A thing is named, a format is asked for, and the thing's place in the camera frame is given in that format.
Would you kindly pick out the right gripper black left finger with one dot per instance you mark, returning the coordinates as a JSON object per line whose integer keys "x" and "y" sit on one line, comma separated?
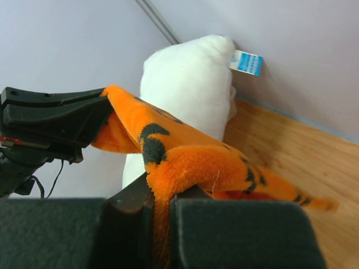
{"x": 78, "y": 232}

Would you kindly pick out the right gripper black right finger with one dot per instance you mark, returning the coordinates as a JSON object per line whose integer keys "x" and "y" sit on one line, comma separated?
{"x": 207, "y": 233}

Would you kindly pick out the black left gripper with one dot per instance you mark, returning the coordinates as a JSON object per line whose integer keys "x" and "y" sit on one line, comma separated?
{"x": 38, "y": 127}

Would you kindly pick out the orange flower-pattern pillowcase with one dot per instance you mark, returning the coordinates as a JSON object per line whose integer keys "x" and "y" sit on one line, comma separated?
{"x": 178, "y": 156}

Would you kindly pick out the white pillow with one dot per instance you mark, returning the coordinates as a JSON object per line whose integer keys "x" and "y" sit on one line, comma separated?
{"x": 192, "y": 81}

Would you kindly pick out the blue white pillow label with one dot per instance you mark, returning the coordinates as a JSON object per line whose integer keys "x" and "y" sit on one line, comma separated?
{"x": 246, "y": 62}

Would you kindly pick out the aluminium rail frame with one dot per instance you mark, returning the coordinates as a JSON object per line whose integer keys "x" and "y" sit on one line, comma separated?
{"x": 157, "y": 19}

